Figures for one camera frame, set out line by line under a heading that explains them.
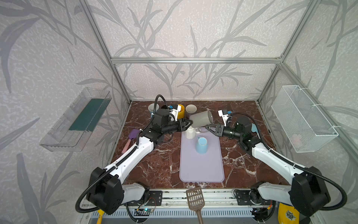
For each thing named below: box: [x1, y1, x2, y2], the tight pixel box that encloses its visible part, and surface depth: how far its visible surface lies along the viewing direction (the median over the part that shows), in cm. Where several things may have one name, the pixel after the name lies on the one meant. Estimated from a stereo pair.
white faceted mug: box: [185, 127, 196, 140], surface depth 96 cm
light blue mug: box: [195, 136, 209, 154], surface depth 87 cm
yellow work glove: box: [277, 202, 300, 224], surface depth 68 cm
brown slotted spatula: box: [185, 186, 206, 224], surface depth 73 cm
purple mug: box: [185, 103, 198, 114], surface depth 108 cm
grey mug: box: [189, 110, 214, 133], surface depth 77 cm
